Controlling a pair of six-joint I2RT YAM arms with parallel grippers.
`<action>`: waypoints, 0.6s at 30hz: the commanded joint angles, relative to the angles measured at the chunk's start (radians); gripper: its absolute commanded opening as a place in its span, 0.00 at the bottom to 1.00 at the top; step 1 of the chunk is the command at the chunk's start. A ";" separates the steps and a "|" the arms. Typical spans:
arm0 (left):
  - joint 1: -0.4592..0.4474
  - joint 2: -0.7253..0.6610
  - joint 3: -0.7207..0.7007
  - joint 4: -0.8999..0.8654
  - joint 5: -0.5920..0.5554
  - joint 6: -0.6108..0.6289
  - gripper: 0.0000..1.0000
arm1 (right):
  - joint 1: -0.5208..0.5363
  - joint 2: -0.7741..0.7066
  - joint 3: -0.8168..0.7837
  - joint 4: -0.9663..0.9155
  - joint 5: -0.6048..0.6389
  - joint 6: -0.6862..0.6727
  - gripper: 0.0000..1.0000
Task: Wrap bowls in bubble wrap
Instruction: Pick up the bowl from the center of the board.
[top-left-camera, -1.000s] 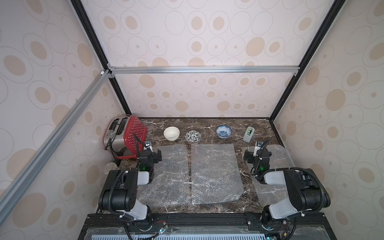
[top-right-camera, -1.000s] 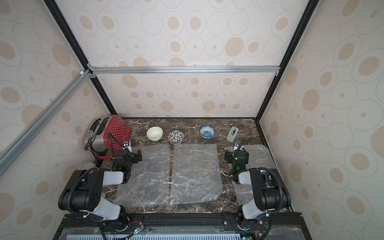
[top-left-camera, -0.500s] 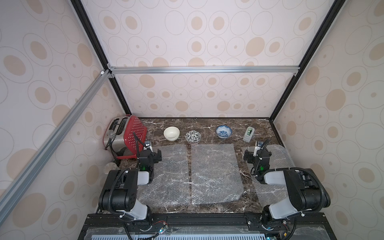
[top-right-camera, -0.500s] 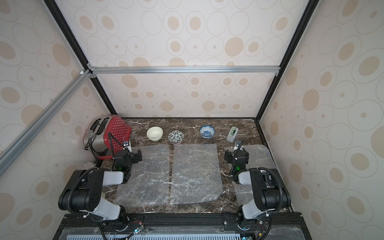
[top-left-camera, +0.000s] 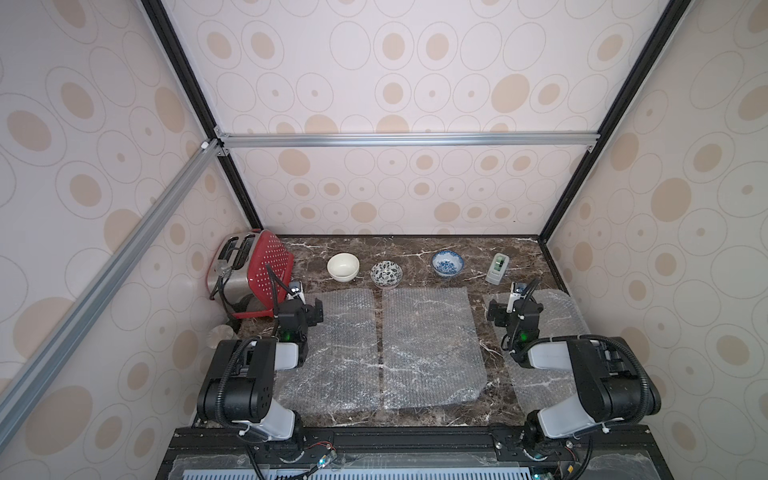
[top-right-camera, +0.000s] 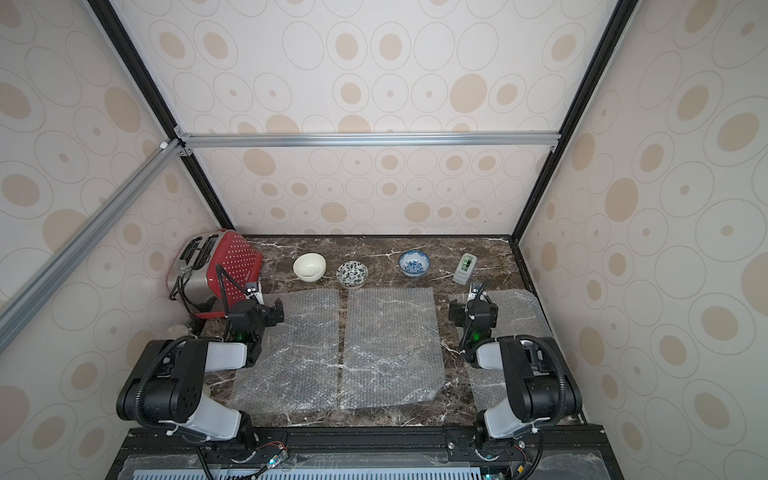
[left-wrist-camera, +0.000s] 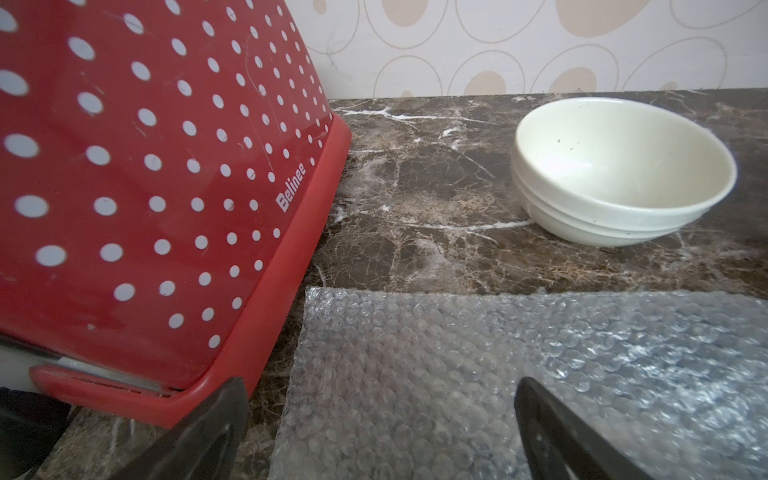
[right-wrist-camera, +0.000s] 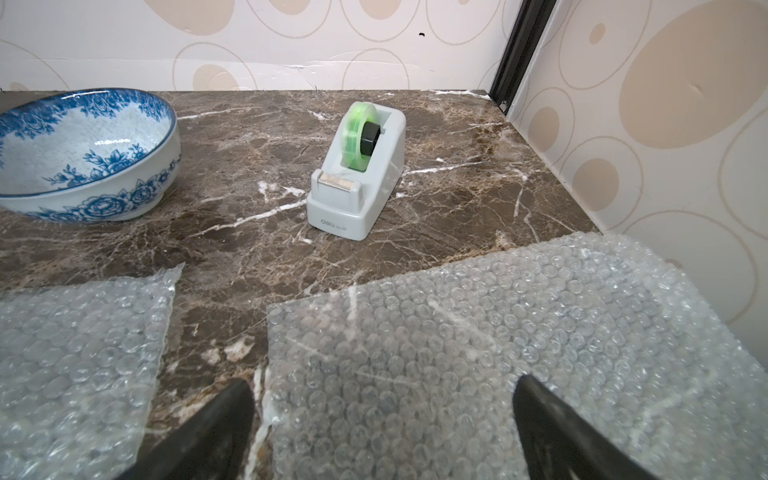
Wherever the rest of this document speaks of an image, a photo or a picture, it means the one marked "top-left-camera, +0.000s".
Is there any black white patterned bowl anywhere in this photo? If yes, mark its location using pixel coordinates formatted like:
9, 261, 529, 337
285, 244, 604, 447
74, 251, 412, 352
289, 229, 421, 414
370, 260, 403, 289

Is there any blue white patterned bowl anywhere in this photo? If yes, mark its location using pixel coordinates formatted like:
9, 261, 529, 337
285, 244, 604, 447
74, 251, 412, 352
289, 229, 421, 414
431, 250, 465, 278

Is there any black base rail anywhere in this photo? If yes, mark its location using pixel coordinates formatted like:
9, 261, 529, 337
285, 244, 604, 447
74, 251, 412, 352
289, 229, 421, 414
156, 425, 672, 479

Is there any upper glass jar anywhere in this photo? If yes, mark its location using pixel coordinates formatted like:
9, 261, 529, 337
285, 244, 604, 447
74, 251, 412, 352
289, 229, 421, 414
206, 324, 237, 350

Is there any white green small device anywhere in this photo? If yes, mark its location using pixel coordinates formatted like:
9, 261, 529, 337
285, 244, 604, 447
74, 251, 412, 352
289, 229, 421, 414
485, 253, 510, 285

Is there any horizontal aluminium frame bar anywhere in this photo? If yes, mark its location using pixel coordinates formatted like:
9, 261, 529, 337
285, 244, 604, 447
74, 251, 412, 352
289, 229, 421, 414
220, 131, 600, 149

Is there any red silver toaster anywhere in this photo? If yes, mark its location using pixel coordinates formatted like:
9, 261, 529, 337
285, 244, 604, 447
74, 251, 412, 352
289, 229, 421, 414
207, 230, 294, 319

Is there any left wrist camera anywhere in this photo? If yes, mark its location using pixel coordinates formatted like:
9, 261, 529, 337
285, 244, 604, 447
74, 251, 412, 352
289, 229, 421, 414
286, 280, 306, 303

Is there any diagonal aluminium frame bar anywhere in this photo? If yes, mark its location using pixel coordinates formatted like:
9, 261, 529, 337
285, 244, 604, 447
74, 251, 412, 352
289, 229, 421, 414
1, 139, 222, 448

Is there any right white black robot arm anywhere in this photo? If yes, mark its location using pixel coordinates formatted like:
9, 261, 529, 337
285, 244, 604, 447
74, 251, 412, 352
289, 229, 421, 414
486, 293, 661, 450

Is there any plain cream bowl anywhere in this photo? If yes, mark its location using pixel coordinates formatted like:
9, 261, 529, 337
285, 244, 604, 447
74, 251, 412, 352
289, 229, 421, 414
326, 253, 360, 283

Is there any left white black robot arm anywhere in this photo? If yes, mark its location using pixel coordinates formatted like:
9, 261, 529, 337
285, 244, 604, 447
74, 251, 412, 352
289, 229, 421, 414
197, 298, 324, 442

